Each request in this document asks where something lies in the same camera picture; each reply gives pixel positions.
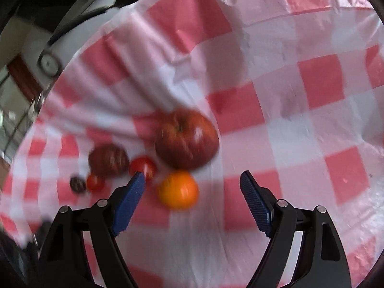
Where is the small orange-red round fruit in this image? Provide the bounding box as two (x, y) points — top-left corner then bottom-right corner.
(86, 174), (105, 192)

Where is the red white checkered tablecloth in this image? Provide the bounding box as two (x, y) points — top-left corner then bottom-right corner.
(0, 0), (384, 288)

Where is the small orange tangerine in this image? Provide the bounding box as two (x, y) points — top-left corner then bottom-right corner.
(158, 170), (200, 210)

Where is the large red apple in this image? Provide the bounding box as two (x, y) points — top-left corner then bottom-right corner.
(154, 108), (220, 171)

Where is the red tomato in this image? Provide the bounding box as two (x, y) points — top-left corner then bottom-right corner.
(129, 155), (158, 183)

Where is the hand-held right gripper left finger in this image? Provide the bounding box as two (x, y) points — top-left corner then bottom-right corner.
(37, 171), (146, 288)

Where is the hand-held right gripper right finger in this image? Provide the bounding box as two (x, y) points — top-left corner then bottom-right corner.
(240, 170), (352, 288)

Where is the small dark wrinkled fruit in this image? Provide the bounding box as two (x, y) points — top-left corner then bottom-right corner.
(70, 176), (87, 193)

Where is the brown wooden frame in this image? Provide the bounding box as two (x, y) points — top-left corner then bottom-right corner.
(6, 54), (42, 97)

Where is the dark red round fruit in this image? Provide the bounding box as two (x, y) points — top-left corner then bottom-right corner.
(88, 144), (130, 178)

